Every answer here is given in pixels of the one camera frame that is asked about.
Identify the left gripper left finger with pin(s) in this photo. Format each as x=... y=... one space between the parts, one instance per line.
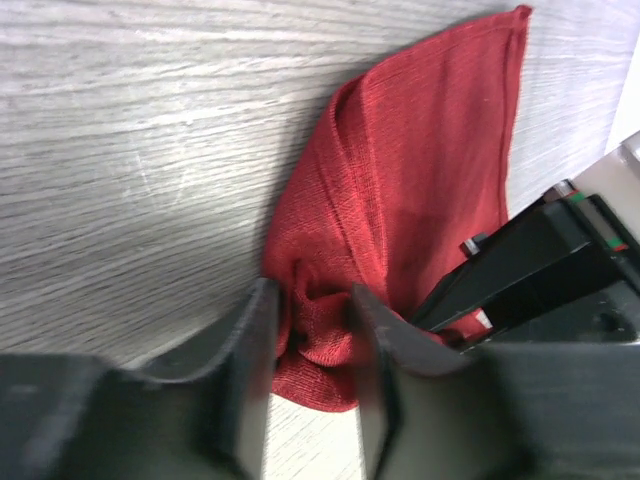
x=198 y=411

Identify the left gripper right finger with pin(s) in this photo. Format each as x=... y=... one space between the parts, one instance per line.
x=500 y=411

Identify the red cloth napkin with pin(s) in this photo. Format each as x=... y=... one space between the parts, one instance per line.
x=407 y=161

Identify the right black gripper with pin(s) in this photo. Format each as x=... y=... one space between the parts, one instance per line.
x=561 y=271

